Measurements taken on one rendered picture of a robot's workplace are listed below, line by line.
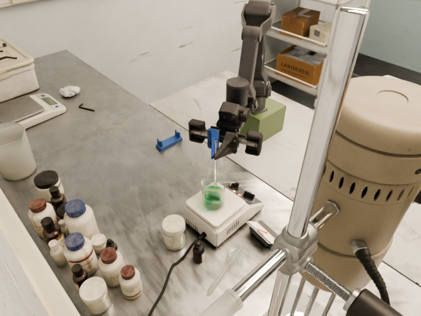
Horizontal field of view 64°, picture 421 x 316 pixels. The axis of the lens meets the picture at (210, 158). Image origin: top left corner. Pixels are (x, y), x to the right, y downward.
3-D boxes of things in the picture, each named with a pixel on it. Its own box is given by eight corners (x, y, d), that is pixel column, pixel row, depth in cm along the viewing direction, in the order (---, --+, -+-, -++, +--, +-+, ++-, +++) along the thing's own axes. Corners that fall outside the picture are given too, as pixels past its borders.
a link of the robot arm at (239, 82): (230, 103, 99) (232, 65, 92) (258, 108, 97) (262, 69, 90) (219, 124, 91) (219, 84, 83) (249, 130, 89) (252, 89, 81)
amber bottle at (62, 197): (69, 216, 98) (59, 193, 92) (55, 217, 98) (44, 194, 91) (71, 206, 101) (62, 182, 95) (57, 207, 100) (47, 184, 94)
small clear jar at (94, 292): (81, 313, 77) (73, 298, 72) (93, 289, 81) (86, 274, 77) (105, 318, 76) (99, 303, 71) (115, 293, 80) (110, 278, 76)
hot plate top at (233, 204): (215, 182, 97) (215, 180, 97) (247, 204, 91) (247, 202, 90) (183, 204, 91) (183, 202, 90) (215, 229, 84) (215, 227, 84)
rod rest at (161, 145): (177, 135, 128) (176, 127, 126) (183, 139, 126) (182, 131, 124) (155, 147, 123) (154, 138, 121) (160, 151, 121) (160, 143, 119)
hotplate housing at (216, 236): (230, 187, 107) (232, 168, 102) (264, 209, 100) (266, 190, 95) (177, 227, 95) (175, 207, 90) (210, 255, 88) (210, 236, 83)
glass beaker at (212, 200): (204, 215, 87) (203, 192, 82) (198, 198, 92) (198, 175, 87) (230, 210, 89) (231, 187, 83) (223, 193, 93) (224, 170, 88)
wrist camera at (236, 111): (221, 116, 88) (223, 93, 83) (249, 123, 86) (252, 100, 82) (213, 128, 83) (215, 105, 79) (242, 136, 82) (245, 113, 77)
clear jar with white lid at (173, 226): (179, 229, 94) (177, 210, 89) (190, 244, 91) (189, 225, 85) (160, 239, 92) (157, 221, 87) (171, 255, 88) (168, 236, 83)
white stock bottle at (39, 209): (41, 222, 96) (28, 195, 89) (63, 220, 97) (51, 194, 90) (35, 239, 92) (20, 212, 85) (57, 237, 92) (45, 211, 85)
